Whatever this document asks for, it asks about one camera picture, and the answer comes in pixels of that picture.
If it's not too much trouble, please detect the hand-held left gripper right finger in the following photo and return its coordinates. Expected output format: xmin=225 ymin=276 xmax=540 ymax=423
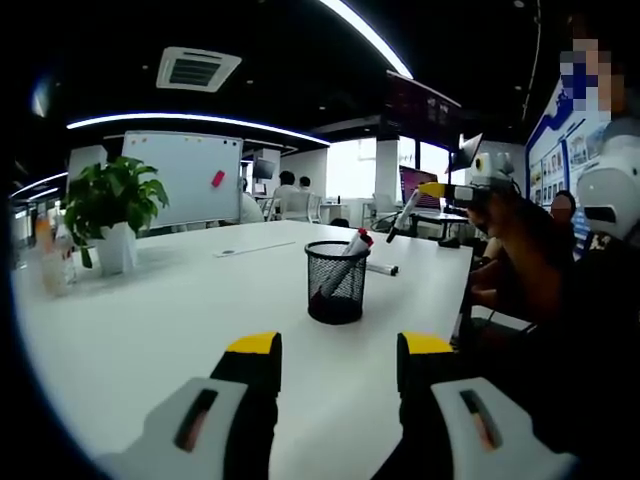
xmin=369 ymin=330 xmax=581 ymax=480

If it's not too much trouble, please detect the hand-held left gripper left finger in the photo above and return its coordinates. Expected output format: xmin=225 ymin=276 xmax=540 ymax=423
xmin=97 ymin=329 xmax=283 ymax=480

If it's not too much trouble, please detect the red-capped whiteboard marker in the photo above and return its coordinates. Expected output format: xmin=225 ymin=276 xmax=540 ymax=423
xmin=342 ymin=227 xmax=375 ymax=257

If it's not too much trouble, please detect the black mesh pen holder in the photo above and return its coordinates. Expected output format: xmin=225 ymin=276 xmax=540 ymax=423
xmin=304 ymin=240 xmax=372 ymax=326

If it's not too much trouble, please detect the whiteboard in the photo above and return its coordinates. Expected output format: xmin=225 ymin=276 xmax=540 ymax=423
xmin=121 ymin=130 xmax=245 ymax=230

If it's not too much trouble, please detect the person's right hand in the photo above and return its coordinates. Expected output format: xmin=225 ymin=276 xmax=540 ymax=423
xmin=464 ymin=191 xmax=526 ymax=242

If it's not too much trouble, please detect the dark hanging display screen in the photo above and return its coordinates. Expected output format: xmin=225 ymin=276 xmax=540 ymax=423
xmin=384 ymin=69 xmax=464 ymax=141

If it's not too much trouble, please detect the white chest-worn device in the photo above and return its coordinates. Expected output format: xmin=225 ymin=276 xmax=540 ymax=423
xmin=574 ymin=119 xmax=640 ymax=241

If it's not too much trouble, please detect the person's dark clothing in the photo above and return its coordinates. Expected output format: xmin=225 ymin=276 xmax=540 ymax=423
xmin=499 ymin=249 xmax=640 ymax=461

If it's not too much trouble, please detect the green plant in white pot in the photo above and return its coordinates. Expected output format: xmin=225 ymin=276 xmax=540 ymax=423
xmin=63 ymin=155 xmax=170 ymax=277

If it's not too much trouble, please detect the clear water bottle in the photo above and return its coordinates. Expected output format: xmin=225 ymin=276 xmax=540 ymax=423
xmin=54 ymin=222 xmax=79 ymax=286

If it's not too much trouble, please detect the orange drink bottle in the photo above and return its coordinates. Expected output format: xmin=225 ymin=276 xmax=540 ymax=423
xmin=34 ymin=213 xmax=55 ymax=256

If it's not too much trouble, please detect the white ceiling air conditioner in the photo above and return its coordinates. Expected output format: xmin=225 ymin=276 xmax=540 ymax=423
xmin=155 ymin=46 xmax=243 ymax=95

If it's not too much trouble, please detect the row of coloured magnets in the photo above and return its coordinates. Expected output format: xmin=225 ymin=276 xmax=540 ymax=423
xmin=129 ymin=135 xmax=239 ymax=148

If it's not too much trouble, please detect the tilted wall monitor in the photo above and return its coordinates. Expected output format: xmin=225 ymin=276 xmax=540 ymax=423
xmin=451 ymin=132 xmax=485 ymax=174

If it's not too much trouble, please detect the blue white wall poster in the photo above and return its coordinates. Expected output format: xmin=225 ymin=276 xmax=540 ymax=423
xmin=524 ymin=79 xmax=614 ymax=206

